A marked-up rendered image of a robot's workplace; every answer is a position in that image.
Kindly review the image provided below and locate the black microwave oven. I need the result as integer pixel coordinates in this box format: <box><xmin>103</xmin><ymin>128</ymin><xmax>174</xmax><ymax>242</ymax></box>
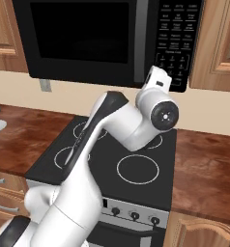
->
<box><xmin>12</xmin><ymin>0</ymin><xmax>205</xmax><ymax>94</ymax></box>

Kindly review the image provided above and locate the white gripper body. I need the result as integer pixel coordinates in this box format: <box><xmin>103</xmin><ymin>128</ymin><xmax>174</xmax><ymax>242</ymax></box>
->
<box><xmin>147</xmin><ymin>65</ymin><xmax>172</xmax><ymax>83</ymax></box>

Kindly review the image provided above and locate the black oven door handle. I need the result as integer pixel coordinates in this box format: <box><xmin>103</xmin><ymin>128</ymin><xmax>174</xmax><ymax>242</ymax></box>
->
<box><xmin>97</xmin><ymin>221</ymin><xmax>168</xmax><ymax>239</ymax></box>

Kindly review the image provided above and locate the silver and black oven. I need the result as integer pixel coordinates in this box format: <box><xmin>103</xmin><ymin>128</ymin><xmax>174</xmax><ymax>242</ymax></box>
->
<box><xmin>86</xmin><ymin>196</ymin><xmax>171</xmax><ymax>247</ymax></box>

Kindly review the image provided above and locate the black hob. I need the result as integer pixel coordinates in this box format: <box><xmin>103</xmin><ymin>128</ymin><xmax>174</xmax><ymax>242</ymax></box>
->
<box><xmin>24</xmin><ymin>115</ymin><xmax>178</xmax><ymax>212</ymax></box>

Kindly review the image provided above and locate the grey wall socket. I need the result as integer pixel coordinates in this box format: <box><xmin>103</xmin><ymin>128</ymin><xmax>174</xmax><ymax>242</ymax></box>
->
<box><xmin>39</xmin><ymin>78</ymin><xmax>53</xmax><ymax>94</ymax></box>

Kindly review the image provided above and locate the wooden drawer front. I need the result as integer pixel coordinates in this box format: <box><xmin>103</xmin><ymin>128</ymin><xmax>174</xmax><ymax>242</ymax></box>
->
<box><xmin>0</xmin><ymin>192</ymin><xmax>31</xmax><ymax>233</ymax></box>
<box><xmin>0</xmin><ymin>169</ymin><xmax>30</xmax><ymax>198</ymax></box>

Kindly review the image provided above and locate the black oven knob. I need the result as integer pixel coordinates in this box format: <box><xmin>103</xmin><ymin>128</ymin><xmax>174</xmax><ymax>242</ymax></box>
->
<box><xmin>110</xmin><ymin>206</ymin><xmax>121</xmax><ymax>217</ymax></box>
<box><xmin>151</xmin><ymin>215</ymin><xmax>161</xmax><ymax>227</ymax></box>
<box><xmin>129</xmin><ymin>210</ymin><xmax>141</xmax><ymax>221</ymax></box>

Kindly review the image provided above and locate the wooden base cupboard door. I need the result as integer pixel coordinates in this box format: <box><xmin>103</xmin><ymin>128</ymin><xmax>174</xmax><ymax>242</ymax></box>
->
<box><xmin>162</xmin><ymin>209</ymin><xmax>230</xmax><ymax>247</ymax></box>

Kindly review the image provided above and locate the silver microwave door handle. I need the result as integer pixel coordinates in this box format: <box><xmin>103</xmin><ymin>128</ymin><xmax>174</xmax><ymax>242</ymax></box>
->
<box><xmin>133</xmin><ymin>0</ymin><xmax>151</xmax><ymax>85</ymax></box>

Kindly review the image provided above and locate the black microwave door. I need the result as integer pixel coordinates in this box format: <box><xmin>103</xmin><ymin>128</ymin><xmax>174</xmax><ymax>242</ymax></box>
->
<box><xmin>12</xmin><ymin>0</ymin><xmax>160</xmax><ymax>89</ymax></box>

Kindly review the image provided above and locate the wooden wall cupboard door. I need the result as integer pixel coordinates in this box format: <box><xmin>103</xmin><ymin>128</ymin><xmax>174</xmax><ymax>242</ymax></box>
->
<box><xmin>188</xmin><ymin>0</ymin><xmax>230</xmax><ymax>94</ymax></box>
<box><xmin>0</xmin><ymin>0</ymin><xmax>30</xmax><ymax>74</ymax></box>

